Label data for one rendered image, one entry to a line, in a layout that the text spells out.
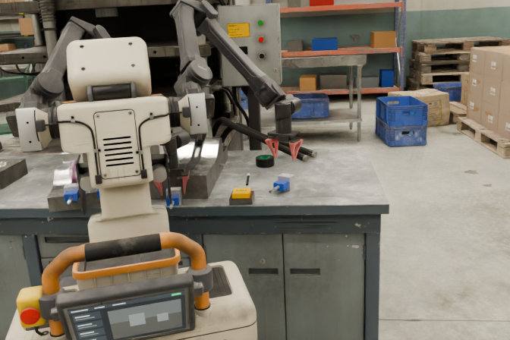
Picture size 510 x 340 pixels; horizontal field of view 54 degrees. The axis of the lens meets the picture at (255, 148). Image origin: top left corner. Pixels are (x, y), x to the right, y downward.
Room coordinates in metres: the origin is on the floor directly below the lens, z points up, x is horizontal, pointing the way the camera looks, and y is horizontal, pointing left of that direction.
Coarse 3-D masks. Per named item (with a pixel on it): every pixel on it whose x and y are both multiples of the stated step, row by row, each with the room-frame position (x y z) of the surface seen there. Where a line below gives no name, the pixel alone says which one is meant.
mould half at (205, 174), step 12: (192, 144) 1.98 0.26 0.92; (204, 144) 1.98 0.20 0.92; (216, 144) 1.97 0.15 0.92; (180, 156) 1.92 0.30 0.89; (204, 156) 1.91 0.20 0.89; (216, 156) 1.91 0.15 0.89; (204, 168) 1.75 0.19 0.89; (216, 168) 1.89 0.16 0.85; (180, 180) 1.69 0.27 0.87; (192, 180) 1.69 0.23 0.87; (204, 180) 1.68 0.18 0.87; (216, 180) 1.87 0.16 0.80; (156, 192) 1.70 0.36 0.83; (192, 192) 1.69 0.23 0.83; (204, 192) 1.68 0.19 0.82
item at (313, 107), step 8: (296, 96) 5.84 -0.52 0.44; (304, 96) 5.83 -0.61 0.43; (312, 96) 5.83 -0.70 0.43; (320, 96) 5.82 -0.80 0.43; (328, 96) 5.52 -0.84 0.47; (304, 104) 5.44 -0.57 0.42; (312, 104) 5.44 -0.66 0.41; (320, 104) 5.44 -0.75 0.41; (328, 104) 5.44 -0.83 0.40; (304, 112) 5.45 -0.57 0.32; (312, 112) 5.44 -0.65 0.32; (320, 112) 5.44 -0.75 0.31; (328, 112) 5.43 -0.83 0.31
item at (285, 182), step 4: (280, 176) 1.73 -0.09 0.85; (284, 176) 1.73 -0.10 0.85; (288, 176) 1.72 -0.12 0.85; (292, 176) 1.73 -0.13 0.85; (280, 180) 1.72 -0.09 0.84; (284, 180) 1.72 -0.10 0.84; (288, 180) 1.71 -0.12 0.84; (292, 180) 1.73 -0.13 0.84; (276, 184) 1.70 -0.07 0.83; (280, 184) 1.69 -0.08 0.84; (284, 184) 1.68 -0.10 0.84; (288, 184) 1.71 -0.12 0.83; (292, 184) 1.73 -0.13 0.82; (272, 188) 1.66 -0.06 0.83; (276, 188) 1.67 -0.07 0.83; (280, 188) 1.69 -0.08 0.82; (284, 188) 1.68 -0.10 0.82; (288, 188) 1.71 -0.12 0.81; (292, 188) 1.73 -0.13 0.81; (272, 192) 1.65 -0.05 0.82
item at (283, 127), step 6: (276, 120) 1.72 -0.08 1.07; (282, 120) 1.70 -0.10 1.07; (288, 120) 1.71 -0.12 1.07; (276, 126) 1.72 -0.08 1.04; (282, 126) 1.70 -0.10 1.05; (288, 126) 1.71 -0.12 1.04; (270, 132) 1.74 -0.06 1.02; (276, 132) 1.72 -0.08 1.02; (282, 132) 1.70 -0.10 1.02; (288, 132) 1.71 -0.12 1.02; (294, 132) 1.72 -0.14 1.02; (300, 132) 1.72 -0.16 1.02
